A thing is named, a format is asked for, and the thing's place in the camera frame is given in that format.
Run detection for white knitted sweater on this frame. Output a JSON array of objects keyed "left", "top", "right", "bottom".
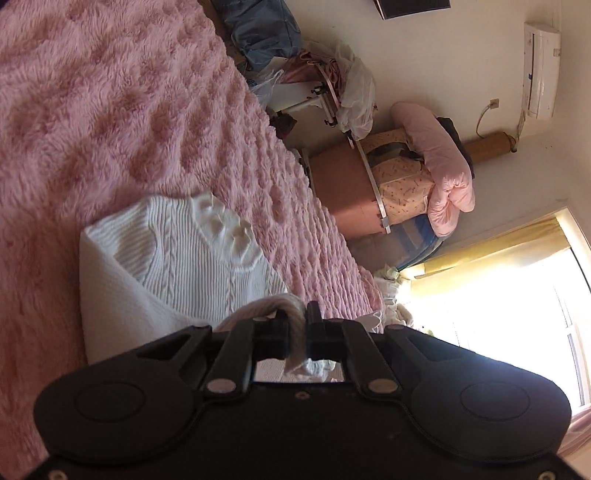
[{"left": 79, "top": 192, "right": 339, "bottom": 375}]

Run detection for pink clothes on table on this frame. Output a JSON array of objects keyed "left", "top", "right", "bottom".
[{"left": 280, "top": 50, "right": 345, "bottom": 97}]

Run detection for blue striped storage bag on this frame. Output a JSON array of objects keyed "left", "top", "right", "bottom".
[{"left": 391, "top": 214, "right": 446, "bottom": 270}]

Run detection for patterned beige storage bag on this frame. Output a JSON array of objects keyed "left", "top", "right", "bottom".
[{"left": 361, "top": 128, "right": 435, "bottom": 225}]

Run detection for pink quilt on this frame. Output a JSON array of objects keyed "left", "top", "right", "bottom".
[{"left": 391, "top": 102, "right": 476, "bottom": 238}]

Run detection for yellow curtain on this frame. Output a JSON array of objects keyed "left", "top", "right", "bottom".
[{"left": 405, "top": 217, "right": 570, "bottom": 280}]

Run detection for rolled brown mat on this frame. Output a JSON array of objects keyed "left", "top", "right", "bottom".
[{"left": 465, "top": 132, "right": 516, "bottom": 164}]

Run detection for white folding table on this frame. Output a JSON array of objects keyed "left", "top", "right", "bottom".
[{"left": 266, "top": 67, "right": 353, "bottom": 142}]

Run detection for white plastic bag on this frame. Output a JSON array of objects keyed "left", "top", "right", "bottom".
[{"left": 334, "top": 41, "right": 377, "bottom": 141}]

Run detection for pink fluffy bed blanket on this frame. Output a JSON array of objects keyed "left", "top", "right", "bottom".
[{"left": 1, "top": 1, "right": 381, "bottom": 479}]

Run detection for dark blue bag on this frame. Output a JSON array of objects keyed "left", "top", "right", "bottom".
[{"left": 212, "top": 0, "right": 304, "bottom": 72}]

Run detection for white air conditioner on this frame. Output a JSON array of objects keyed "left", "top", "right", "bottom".
[{"left": 522, "top": 22, "right": 562, "bottom": 121}]

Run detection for black wall television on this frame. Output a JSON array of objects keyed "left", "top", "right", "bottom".
[{"left": 374, "top": 0, "right": 451, "bottom": 20}]

